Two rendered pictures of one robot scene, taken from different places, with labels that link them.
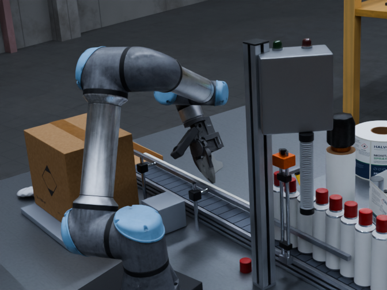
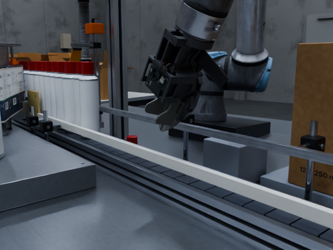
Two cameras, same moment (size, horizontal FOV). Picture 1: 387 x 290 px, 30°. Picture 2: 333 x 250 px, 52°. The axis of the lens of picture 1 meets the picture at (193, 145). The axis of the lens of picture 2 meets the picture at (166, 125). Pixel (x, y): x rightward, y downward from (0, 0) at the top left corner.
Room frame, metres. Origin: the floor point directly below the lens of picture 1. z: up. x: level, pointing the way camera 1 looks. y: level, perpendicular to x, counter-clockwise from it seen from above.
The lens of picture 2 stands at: (2.78, -0.10, 1.09)
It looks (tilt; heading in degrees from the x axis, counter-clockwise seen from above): 11 degrees down; 175
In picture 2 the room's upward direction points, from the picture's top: straight up
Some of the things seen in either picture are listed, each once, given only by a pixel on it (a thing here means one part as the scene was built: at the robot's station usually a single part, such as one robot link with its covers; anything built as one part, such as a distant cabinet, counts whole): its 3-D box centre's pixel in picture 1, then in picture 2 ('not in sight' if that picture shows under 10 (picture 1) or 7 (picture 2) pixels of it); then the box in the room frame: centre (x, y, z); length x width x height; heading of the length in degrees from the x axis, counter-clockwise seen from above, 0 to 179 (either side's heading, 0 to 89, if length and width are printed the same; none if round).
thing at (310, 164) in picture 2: (148, 177); (304, 172); (2.27, 0.16, 0.91); 0.07 x 0.03 x 0.17; 125
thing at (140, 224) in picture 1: (139, 236); (210, 71); (1.59, 0.15, 1.05); 0.13 x 0.12 x 0.14; 67
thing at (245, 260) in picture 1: (245, 264); (132, 141); (1.76, -0.12, 0.85); 0.03 x 0.03 x 0.03
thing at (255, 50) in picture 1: (260, 170); (116, 34); (1.68, -0.16, 1.17); 0.04 x 0.04 x 0.67; 35
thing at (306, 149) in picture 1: (306, 173); (84, 31); (1.61, -0.27, 1.18); 0.04 x 0.04 x 0.21
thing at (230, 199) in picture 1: (217, 193); (155, 120); (2.02, -0.06, 0.96); 1.07 x 0.01 x 0.01; 35
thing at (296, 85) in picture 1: (293, 89); not in sight; (1.67, -0.25, 1.38); 0.17 x 0.10 x 0.19; 90
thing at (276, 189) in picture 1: (280, 205); (89, 100); (1.84, -0.23, 0.98); 0.05 x 0.05 x 0.20
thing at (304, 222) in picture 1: (306, 217); (72, 96); (1.76, -0.29, 0.98); 0.05 x 0.05 x 0.20
